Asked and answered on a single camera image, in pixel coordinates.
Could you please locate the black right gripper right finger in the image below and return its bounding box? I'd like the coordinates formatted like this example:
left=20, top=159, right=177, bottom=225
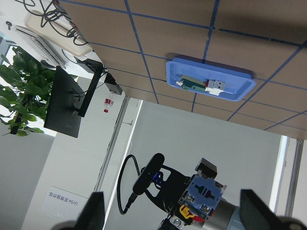
left=240, top=189, right=285, bottom=230

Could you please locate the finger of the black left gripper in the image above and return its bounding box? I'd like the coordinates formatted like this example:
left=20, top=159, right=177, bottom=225
left=195, top=158, right=217, bottom=178

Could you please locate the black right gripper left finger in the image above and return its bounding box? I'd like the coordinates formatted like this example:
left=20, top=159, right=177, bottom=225
left=75, top=192, right=105, bottom=230

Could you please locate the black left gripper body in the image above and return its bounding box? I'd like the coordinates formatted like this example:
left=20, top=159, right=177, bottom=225
left=145, top=165, right=196, bottom=230

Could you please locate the red emergency stop button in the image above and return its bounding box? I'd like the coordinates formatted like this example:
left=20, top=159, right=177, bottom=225
left=178, top=174, right=227, bottom=222

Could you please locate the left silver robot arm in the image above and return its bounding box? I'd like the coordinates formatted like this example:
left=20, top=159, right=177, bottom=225
left=145, top=158, right=236, bottom=230

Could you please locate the white paper label sign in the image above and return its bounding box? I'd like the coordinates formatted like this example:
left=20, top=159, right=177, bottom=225
left=40, top=186, right=88, bottom=220

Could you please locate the white red circuit breaker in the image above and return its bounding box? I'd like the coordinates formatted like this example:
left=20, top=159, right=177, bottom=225
left=205, top=80, right=225, bottom=96

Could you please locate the blue plastic tray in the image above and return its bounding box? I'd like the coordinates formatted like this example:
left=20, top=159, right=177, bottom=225
left=166, top=57, right=256, bottom=102

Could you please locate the green terminal block module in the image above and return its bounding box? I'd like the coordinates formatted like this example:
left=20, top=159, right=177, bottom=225
left=176, top=75, right=208, bottom=92

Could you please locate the red capped plastic bottle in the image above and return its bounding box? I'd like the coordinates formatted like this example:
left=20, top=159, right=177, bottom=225
left=104, top=91, right=116, bottom=113

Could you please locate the black computer monitor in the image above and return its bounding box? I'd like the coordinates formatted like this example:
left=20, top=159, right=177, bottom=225
left=44, top=66, right=85, bottom=138

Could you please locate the green potted plant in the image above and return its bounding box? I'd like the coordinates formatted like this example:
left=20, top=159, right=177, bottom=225
left=0, top=46, right=55, bottom=137

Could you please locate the white keyboard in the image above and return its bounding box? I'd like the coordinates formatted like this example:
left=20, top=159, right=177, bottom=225
left=14, top=25, right=66, bottom=69

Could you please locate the beige tray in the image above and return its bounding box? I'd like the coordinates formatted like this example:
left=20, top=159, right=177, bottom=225
left=25, top=13, right=93, bottom=57

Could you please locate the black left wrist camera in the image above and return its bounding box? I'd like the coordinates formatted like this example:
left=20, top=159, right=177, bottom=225
left=132, top=153, right=165, bottom=196

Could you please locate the black left wrist camera cable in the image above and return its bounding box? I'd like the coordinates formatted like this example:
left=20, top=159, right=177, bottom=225
left=117, top=154, right=144, bottom=215

